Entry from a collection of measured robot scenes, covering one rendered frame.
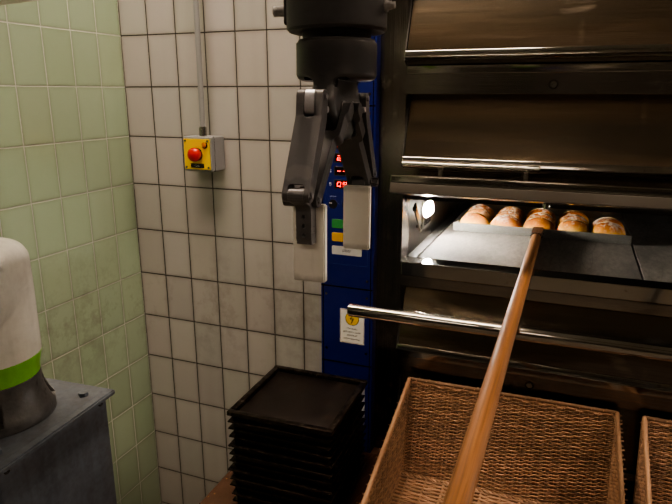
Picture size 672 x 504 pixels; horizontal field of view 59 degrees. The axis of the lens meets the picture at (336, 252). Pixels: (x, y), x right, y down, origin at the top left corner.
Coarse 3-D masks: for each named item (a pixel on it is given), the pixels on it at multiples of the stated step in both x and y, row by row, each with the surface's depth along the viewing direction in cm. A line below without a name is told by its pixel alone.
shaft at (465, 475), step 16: (528, 256) 160; (528, 272) 147; (512, 304) 125; (512, 320) 116; (512, 336) 110; (496, 352) 102; (496, 368) 96; (496, 384) 91; (480, 400) 87; (496, 400) 88; (480, 416) 82; (480, 432) 78; (464, 448) 75; (480, 448) 75; (464, 464) 72; (480, 464) 73; (464, 480) 69; (448, 496) 66; (464, 496) 66
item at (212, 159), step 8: (184, 136) 175; (192, 136) 174; (200, 136) 174; (208, 136) 174; (216, 136) 174; (184, 144) 175; (192, 144) 174; (200, 144) 173; (208, 144) 172; (216, 144) 174; (184, 152) 175; (208, 152) 172; (216, 152) 174; (184, 160) 176; (200, 160) 174; (208, 160) 173; (216, 160) 175; (224, 160) 179; (192, 168) 176; (200, 168) 175; (208, 168) 174; (216, 168) 175; (224, 168) 179
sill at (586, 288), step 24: (408, 264) 166; (432, 264) 163; (456, 264) 163; (480, 264) 163; (528, 288) 155; (552, 288) 153; (576, 288) 151; (600, 288) 149; (624, 288) 146; (648, 288) 144
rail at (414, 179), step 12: (396, 180) 146; (408, 180) 145; (420, 180) 144; (432, 180) 143; (444, 180) 142; (456, 180) 141; (468, 180) 140; (480, 180) 139; (492, 180) 138; (504, 180) 137; (516, 180) 137; (576, 192) 132; (588, 192) 131; (600, 192) 130; (612, 192) 129; (624, 192) 128; (636, 192) 128; (648, 192) 127; (660, 192) 126
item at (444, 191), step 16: (400, 192) 146; (416, 192) 145; (432, 192) 143; (448, 192) 142; (464, 192) 141; (480, 192) 139; (496, 192) 138; (512, 192) 137; (528, 192) 135; (544, 192) 134; (560, 192) 133; (624, 208) 141; (640, 208) 132; (656, 208) 126
